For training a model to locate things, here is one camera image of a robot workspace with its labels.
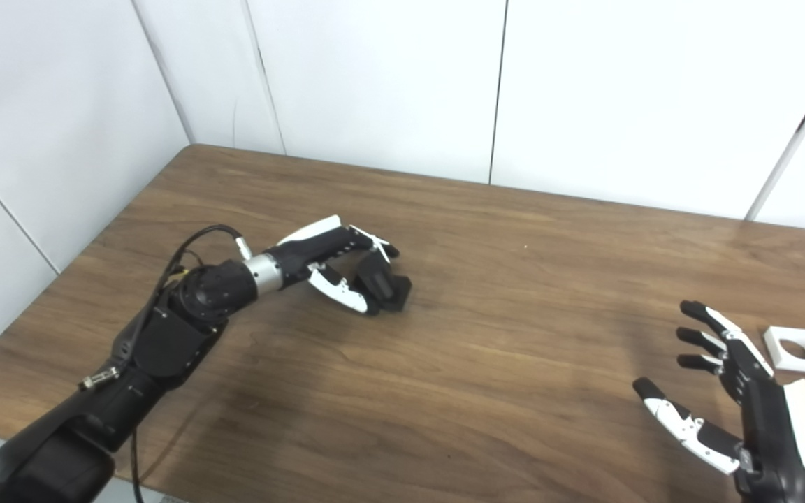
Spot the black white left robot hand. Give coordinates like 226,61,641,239
275,214,401,316

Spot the black peg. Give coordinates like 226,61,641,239
355,253,413,313

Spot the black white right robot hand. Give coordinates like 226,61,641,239
632,300,805,490

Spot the white square piece with hole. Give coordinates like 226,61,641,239
763,326,805,373

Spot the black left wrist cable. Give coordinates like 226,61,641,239
79,224,254,503

